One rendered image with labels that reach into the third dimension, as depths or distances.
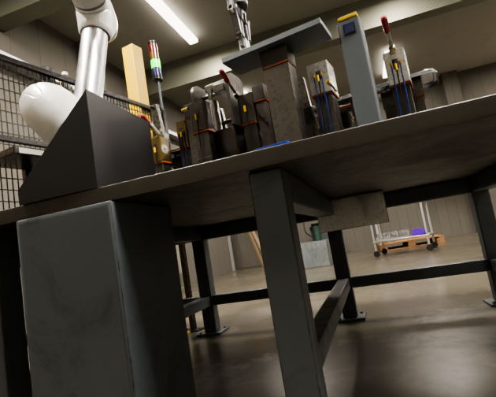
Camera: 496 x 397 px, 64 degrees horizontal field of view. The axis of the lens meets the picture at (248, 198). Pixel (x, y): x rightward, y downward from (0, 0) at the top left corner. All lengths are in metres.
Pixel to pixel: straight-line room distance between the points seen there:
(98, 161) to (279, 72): 0.68
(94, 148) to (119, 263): 0.30
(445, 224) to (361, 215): 7.56
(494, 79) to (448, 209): 2.94
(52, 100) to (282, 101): 0.71
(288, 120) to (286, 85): 0.12
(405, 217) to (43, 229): 8.76
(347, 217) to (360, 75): 0.91
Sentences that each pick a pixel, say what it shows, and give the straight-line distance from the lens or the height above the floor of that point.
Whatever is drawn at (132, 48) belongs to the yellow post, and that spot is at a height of 1.96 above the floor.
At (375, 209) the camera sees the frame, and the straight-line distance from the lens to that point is 2.05.
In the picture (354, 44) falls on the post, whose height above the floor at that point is 1.05.
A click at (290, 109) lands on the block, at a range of 1.37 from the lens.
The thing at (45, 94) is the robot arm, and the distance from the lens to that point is 1.33.
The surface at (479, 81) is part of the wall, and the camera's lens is 10.19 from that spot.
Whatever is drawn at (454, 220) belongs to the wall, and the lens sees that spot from 9.60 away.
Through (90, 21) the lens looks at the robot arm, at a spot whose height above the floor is 1.44.
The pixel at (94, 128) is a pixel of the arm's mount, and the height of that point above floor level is 0.86.
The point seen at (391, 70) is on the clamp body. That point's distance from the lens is 1.48.
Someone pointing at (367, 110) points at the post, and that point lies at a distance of 1.29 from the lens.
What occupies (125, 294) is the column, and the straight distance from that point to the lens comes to 1.02.
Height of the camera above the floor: 0.50
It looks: 7 degrees up
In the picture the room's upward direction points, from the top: 9 degrees counter-clockwise
